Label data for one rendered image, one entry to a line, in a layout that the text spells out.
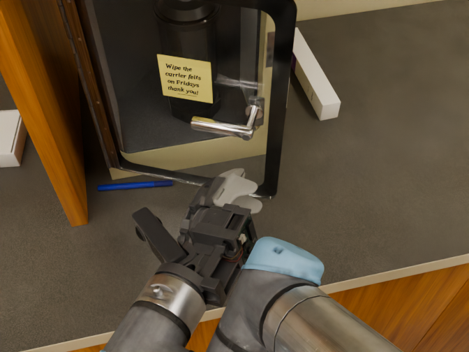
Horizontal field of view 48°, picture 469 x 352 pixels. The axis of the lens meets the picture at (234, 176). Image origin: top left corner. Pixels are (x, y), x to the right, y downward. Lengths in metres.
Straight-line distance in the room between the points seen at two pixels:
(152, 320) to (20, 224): 0.50
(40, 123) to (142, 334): 0.35
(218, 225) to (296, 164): 0.42
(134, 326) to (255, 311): 0.14
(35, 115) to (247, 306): 0.42
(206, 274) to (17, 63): 0.35
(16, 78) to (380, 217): 0.65
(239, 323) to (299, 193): 0.51
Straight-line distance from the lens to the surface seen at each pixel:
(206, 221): 0.65
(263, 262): 0.51
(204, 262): 0.63
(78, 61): 0.81
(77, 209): 0.94
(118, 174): 1.02
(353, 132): 1.11
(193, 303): 0.60
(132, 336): 0.57
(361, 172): 1.04
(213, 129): 0.73
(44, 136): 0.80
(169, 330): 0.58
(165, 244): 0.65
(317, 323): 0.44
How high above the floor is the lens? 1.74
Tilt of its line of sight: 52 degrees down
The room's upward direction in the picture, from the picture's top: straight up
